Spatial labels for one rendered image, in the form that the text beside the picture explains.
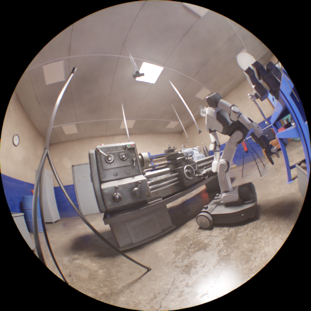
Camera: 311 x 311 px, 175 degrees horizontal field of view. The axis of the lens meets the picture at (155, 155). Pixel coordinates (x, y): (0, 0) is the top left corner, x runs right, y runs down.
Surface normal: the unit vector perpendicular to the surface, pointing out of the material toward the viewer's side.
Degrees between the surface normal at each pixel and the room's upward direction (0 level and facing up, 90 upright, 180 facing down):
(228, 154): 90
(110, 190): 90
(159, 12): 180
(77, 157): 90
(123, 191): 90
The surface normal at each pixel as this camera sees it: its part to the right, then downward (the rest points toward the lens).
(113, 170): 0.43, -0.35
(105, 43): 0.29, 0.93
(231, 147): -0.78, 0.50
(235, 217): -0.64, 0.00
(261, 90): -0.86, 0.14
